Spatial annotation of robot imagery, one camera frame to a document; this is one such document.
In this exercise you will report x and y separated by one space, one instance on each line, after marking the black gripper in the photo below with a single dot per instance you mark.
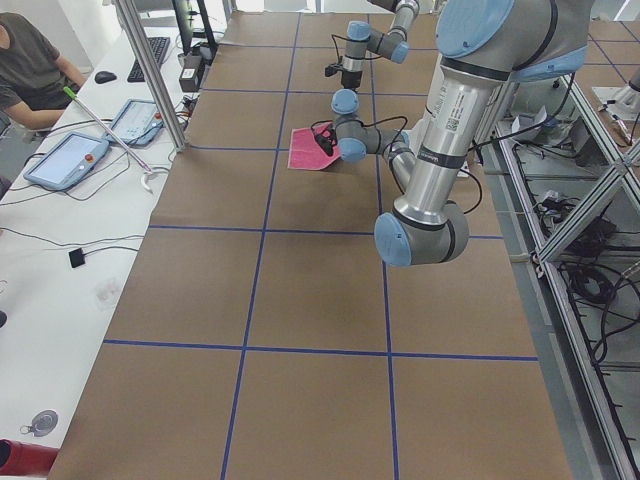
352 79
328 141

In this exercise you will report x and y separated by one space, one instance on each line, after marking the pink towel with grey back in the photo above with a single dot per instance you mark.
306 154

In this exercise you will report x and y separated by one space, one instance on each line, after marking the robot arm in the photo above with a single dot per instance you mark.
482 44
364 43

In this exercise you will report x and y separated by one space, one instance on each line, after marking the dark brown box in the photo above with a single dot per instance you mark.
192 72

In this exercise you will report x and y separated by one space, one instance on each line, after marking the far teach pendant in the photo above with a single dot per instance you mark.
137 123

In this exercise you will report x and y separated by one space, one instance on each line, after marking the teach pendant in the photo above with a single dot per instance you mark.
68 162
137 123

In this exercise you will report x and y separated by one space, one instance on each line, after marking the black computer mouse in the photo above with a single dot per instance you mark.
102 77

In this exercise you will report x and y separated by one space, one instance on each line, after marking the near teach pendant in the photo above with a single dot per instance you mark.
68 162

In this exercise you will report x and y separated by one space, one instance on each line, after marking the long metal rod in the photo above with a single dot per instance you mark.
148 172

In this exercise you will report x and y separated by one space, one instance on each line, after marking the small black square pad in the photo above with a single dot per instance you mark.
77 258

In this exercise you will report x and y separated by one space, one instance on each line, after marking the seated person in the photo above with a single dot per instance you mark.
34 75

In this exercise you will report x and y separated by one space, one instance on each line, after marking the round metal disc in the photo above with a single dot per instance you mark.
42 424

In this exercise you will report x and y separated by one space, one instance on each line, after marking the red cylinder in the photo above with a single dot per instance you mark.
26 459

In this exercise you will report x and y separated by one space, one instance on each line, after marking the aluminium camera mast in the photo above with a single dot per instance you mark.
140 45

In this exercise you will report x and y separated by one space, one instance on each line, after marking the aluminium frame rack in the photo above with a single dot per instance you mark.
568 195

